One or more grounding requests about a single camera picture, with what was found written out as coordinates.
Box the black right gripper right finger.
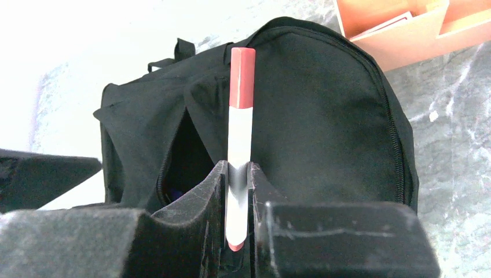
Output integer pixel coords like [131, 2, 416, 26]
[247, 162, 441, 277]

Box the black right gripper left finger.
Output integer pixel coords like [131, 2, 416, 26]
[1, 161, 228, 277]

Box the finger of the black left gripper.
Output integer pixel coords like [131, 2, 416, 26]
[1, 149, 102, 213]

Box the black student backpack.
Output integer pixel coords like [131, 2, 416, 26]
[94, 17, 419, 212]

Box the red white pen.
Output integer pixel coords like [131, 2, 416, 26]
[225, 47, 256, 252]

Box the dark blue pen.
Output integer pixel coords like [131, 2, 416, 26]
[167, 188, 183, 202]

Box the orange plastic desk organizer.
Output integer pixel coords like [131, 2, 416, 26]
[334, 1, 490, 71]

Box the white red staples box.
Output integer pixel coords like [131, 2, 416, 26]
[350, 11, 413, 40]

